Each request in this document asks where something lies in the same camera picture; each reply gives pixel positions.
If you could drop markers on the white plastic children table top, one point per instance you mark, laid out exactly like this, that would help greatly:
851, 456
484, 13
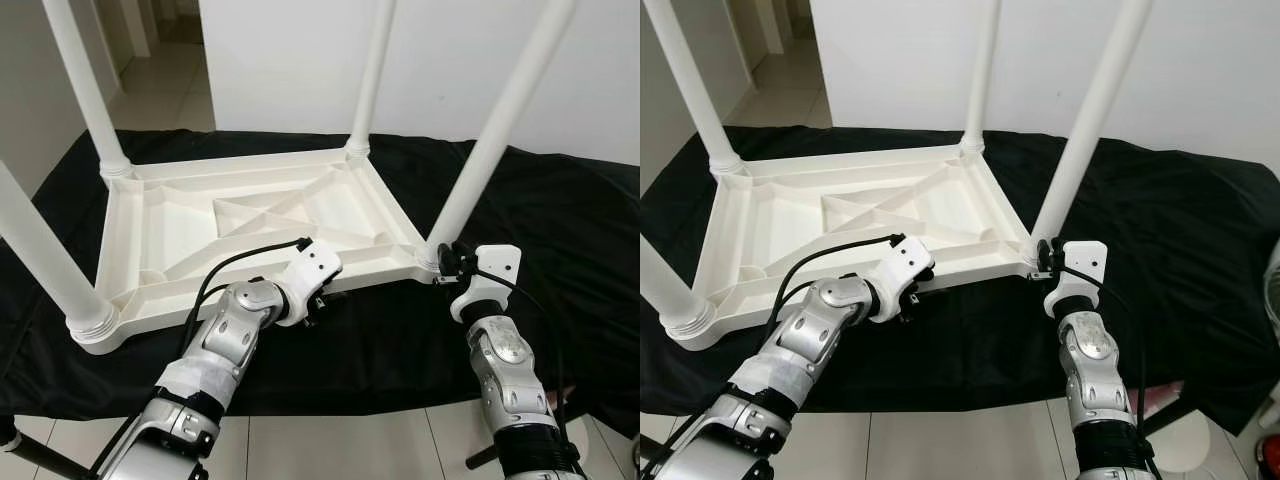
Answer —
780, 225
170, 230

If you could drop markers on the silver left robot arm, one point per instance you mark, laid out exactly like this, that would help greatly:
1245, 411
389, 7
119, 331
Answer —
820, 320
230, 330

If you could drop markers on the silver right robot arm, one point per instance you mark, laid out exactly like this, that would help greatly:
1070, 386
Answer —
1090, 370
505, 370

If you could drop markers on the black tablecloth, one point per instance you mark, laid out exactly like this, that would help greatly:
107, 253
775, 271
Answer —
560, 250
1170, 250

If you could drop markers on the pink plastic object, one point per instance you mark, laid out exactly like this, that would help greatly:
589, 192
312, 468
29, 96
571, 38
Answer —
1165, 393
560, 393

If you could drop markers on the black metal table leg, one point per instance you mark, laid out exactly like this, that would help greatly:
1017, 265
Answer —
652, 455
1165, 415
480, 460
45, 458

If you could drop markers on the grey fan grille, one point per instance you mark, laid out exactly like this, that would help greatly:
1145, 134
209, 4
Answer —
1274, 270

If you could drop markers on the white round fan base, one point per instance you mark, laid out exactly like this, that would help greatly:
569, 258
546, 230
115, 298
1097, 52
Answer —
1185, 445

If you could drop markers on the white round fan housing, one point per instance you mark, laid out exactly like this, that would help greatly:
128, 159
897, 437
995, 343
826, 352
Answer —
1268, 412

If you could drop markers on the red object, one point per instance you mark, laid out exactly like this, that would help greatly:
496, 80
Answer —
1270, 450

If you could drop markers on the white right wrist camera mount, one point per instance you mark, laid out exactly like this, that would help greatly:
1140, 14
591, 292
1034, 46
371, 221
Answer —
497, 265
1085, 260

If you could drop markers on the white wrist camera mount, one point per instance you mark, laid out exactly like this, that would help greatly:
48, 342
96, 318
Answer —
908, 262
315, 265
497, 265
1085, 260

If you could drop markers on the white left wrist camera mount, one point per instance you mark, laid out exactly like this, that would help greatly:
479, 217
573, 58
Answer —
315, 265
908, 262

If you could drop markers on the white door frame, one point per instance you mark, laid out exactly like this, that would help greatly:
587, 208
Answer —
135, 25
768, 25

